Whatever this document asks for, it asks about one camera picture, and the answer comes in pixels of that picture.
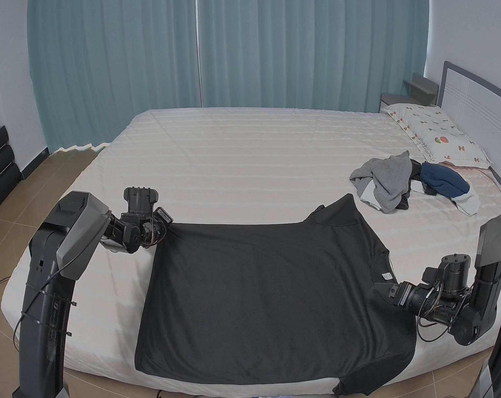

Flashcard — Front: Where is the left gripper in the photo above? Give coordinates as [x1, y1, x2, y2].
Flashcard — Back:
[145, 206, 174, 245]

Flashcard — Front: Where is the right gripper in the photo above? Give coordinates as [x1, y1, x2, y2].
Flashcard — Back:
[393, 281, 440, 318]

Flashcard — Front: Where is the black T-shirt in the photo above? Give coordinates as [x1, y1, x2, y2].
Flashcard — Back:
[134, 193, 418, 396]

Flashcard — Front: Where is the bed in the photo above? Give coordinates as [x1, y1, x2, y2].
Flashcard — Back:
[1, 61, 501, 393]

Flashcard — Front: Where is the pile of clothes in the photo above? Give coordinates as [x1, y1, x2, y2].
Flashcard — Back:
[349, 150, 481, 217]

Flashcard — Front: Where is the white printed pillow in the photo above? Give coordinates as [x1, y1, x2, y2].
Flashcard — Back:
[380, 103, 494, 169]

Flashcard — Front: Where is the blue-green curtain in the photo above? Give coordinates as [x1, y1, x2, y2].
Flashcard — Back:
[27, 0, 203, 150]
[197, 0, 430, 113]

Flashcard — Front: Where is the grey bedside table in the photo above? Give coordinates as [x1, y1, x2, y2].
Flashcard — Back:
[380, 73, 440, 107]

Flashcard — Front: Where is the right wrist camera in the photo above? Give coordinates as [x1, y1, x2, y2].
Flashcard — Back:
[424, 267, 445, 291]

